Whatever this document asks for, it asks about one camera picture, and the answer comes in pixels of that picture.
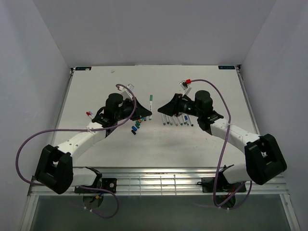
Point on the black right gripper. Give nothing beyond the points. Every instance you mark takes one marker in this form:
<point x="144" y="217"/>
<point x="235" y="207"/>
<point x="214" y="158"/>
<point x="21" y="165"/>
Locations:
<point x="172" y="108"/>

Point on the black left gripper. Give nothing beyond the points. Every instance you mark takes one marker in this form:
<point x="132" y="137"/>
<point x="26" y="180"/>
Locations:
<point x="140" y="112"/>

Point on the mint capped white marker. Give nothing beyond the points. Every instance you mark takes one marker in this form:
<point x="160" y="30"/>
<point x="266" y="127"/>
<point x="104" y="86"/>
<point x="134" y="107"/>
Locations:
<point x="170" y="121"/>

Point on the grey white marker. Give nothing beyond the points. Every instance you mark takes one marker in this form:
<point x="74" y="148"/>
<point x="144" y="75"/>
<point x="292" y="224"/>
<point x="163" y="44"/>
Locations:
<point x="163" y="119"/>

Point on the orange capped white marker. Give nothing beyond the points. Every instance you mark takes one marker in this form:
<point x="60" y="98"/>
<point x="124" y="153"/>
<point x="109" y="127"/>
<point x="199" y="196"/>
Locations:
<point x="175" y="121"/>

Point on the teal capped white marker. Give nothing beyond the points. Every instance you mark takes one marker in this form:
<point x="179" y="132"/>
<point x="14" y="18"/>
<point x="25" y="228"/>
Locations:
<point x="180" y="120"/>

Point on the blue capped whiteboard marker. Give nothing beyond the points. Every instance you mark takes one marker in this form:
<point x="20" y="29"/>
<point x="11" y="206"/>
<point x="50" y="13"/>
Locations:
<point x="187" y="120"/>

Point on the green capped white marker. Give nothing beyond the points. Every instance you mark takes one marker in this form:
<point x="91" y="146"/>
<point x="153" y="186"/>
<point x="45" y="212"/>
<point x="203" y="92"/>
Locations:
<point x="151" y="106"/>

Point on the red capped white marker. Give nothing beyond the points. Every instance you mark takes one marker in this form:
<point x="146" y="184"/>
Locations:
<point x="88" y="114"/>

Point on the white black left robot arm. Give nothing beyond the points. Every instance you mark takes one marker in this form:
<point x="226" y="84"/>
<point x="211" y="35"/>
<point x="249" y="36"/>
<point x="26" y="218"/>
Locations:
<point x="56" y="168"/>

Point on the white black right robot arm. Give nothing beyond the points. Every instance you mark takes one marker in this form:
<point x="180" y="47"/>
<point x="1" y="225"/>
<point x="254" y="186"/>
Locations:
<point x="237" y="173"/>

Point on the blue label sticker right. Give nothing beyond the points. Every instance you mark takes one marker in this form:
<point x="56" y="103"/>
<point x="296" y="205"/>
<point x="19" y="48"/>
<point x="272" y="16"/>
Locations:
<point x="226" y="67"/>

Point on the blue label sticker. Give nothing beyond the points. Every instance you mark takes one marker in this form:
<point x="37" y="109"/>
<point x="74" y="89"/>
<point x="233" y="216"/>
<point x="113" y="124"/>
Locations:
<point x="83" y="68"/>
<point x="226" y="67"/>

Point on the blue label sticker left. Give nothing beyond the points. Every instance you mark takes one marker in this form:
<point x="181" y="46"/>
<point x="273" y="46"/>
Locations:
<point x="83" y="68"/>

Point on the aluminium frame rail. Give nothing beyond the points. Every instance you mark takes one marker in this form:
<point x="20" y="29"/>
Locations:
<point x="164" y="182"/>

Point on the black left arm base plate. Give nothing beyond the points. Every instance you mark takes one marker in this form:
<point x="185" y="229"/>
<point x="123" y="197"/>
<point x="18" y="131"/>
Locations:
<point x="109" y="184"/>

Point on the right aluminium side rail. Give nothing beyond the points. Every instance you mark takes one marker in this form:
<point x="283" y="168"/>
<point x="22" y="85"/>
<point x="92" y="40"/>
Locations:
<point x="252" y="115"/>

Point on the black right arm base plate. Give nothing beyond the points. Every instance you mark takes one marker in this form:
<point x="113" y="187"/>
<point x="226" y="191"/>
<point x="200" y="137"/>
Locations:
<point x="207" y="185"/>

